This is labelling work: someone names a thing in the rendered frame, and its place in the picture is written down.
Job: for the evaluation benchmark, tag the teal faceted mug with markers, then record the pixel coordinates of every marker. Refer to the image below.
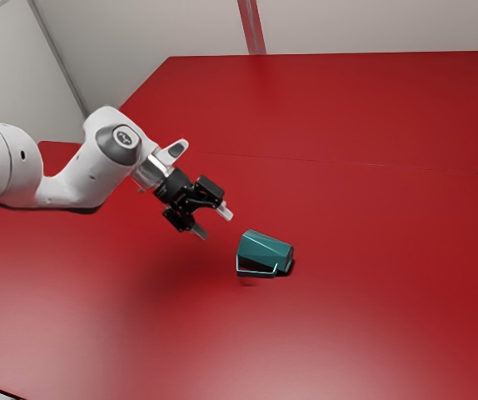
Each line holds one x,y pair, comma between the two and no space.
264,252

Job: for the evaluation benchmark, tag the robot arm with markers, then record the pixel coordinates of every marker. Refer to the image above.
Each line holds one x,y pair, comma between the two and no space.
60,183

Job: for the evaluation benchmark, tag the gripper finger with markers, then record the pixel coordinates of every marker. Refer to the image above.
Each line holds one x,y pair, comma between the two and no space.
210,195
183,221

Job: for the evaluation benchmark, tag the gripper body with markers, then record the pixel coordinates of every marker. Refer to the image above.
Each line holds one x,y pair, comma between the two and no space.
175,191

